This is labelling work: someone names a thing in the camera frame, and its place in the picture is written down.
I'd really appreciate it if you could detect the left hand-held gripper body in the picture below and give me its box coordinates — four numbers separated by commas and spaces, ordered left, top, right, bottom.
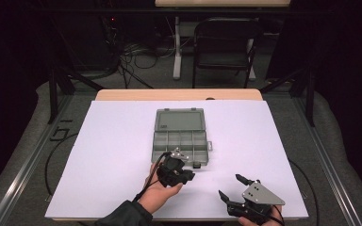
156, 147, 196, 188

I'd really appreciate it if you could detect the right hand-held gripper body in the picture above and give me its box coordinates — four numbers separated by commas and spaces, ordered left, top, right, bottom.
226, 179, 287, 226

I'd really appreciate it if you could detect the grey plastic compartment box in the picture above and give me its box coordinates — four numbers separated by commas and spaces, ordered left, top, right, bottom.
151, 107, 214, 170

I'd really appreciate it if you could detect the person's left hand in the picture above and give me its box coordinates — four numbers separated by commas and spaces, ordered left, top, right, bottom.
137, 161, 184, 216

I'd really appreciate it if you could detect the person's right hand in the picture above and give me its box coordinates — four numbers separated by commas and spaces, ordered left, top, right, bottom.
238, 205, 285, 226

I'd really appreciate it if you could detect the white table mat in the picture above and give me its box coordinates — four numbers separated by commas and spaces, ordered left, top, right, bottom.
44, 100, 309, 220

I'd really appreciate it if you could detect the desk with white legs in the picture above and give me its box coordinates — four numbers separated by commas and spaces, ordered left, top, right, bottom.
155, 0, 293, 81

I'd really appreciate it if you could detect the black folding chair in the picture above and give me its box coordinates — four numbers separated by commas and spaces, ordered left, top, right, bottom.
191, 17, 263, 89

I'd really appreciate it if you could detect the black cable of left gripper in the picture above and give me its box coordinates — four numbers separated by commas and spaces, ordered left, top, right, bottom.
132, 152, 173, 203

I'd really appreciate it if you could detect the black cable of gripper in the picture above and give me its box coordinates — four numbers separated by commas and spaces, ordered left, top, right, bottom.
132, 152, 173, 203
272, 204, 287, 226

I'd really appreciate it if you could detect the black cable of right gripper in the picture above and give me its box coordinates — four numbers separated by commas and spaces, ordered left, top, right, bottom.
272, 204, 287, 226

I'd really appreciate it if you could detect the black floor cable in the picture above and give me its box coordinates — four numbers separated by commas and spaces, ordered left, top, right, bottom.
288, 159, 321, 226
44, 133, 79, 198

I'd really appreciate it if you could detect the aluminium floor rail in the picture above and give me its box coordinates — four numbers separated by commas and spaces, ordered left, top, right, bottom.
0, 93, 74, 226
294, 97, 362, 226

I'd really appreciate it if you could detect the black metal frame stand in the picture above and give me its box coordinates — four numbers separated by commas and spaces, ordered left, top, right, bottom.
47, 66, 106, 124
258, 65, 316, 128

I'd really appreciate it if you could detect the bundle of floor cables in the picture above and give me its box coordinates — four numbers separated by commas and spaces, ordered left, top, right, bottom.
118, 40, 174, 71

